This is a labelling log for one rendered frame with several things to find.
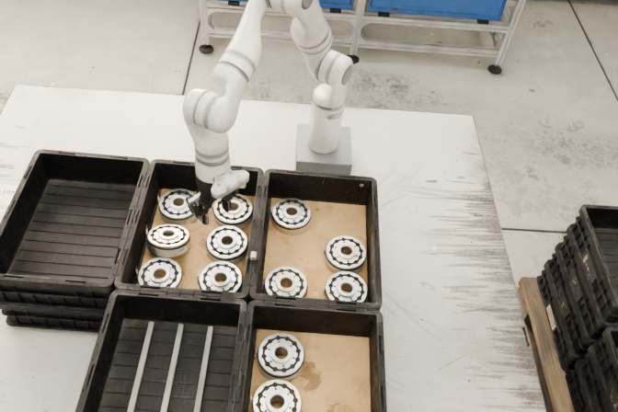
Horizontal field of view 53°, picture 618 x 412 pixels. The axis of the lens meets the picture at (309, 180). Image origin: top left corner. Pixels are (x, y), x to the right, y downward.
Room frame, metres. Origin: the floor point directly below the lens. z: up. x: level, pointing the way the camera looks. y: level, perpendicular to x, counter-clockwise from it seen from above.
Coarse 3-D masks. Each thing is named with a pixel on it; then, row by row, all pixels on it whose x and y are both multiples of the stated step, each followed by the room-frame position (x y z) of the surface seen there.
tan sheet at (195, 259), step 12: (252, 204) 1.06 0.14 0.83; (156, 216) 0.98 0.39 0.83; (192, 228) 0.96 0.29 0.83; (204, 228) 0.96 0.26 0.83; (192, 240) 0.92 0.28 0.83; (204, 240) 0.93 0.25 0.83; (192, 252) 0.89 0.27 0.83; (204, 252) 0.89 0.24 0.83; (180, 264) 0.85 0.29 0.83; (192, 264) 0.85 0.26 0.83; (204, 264) 0.85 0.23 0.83; (240, 264) 0.87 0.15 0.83; (192, 276) 0.82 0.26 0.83; (192, 288) 0.78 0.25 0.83
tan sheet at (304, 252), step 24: (312, 216) 1.05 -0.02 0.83; (336, 216) 1.06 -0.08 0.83; (360, 216) 1.07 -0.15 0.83; (288, 240) 0.96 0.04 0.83; (312, 240) 0.97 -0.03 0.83; (360, 240) 0.98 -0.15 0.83; (264, 264) 0.88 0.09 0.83; (288, 264) 0.88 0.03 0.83; (312, 264) 0.89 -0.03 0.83; (312, 288) 0.82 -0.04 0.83
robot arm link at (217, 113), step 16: (224, 64) 0.95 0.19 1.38; (224, 80) 0.92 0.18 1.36; (240, 80) 0.93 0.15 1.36; (208, 96) 0.89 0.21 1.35; (224, 96) 0.89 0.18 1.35; (240, 96) 0.92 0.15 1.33; (208, 112) 0.86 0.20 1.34; (224, 112) 0.86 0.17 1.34; (208, 128) 0.85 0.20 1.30; (224, 128) 0.85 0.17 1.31
